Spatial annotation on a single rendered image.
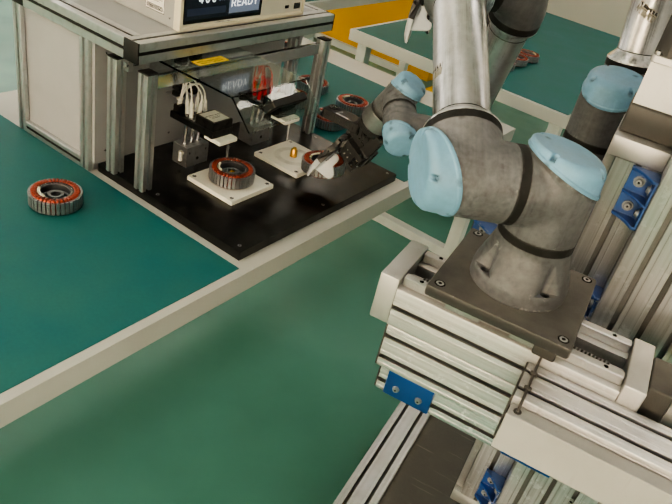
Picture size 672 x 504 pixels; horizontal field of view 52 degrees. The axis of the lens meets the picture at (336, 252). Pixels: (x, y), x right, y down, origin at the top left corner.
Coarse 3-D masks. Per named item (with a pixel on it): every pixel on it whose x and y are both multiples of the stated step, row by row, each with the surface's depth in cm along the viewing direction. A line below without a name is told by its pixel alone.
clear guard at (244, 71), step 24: (240, 48) 164; (192, 72) 145; (216, 72) 148; (240, 72) 151; (264, 72) 154; (288, 72) 157; (240, 96) 140; (264, 96) 145; (312, 96) 156; (264, 120) 143; (288, 120) 148
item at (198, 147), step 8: (176, 144) 170; (184, 144) 170; (192, 144) 171; (200, 144) 172; (208, 144) 174; (176, 152) 171; (184, 152) 170; (192, 152) 171; (200, 152) 173; (176, 160) 172; (184, 160) 171; (192, 160) 172; (200, 160) 175
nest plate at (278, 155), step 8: (280, 144) 191; (288, 144) 192; (296, 144) 193; (256, 152) 184; (264, 152) 185; (272, 152) 186; (280, 152) 187; (288, 152) 188; (304, 152) 190; (264, 160) 183; (272, 160) 182; (280, 160) 183; (288, 160) 184; (296, 160) 184; (280, 168) 180; (288, 168) 180; (296, 168) 181; (296, 176) 178
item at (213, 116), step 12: (180, 120) 167; (192, 120) 165; (204, 120) 162; (216, 120) 162; (228, 120) 164; (192, 132) 170; (204, 132) 163; (216, 132) 162; (228, 132) 166; (216, 144) 163
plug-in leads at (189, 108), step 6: (186, 84) 163; (192, 84) 163; (198, 84) 165; (186, 90) 164; (198, 90) 167; (204, 90) 165; (180, 96) 166; (186, 96) 165; (192, 96) 162; (198, 96) 167; (204, 96) 166; (180, 102) 167; (186, 102) 165; (192, 102) 163; (198, 102) 168; (204, 102) 167; (174, 108) 167; (180, 108) 167; (186, 108) 166; (192, 108) 164; (198, 108) 166; (204, 108) 167; (192, 114) 165
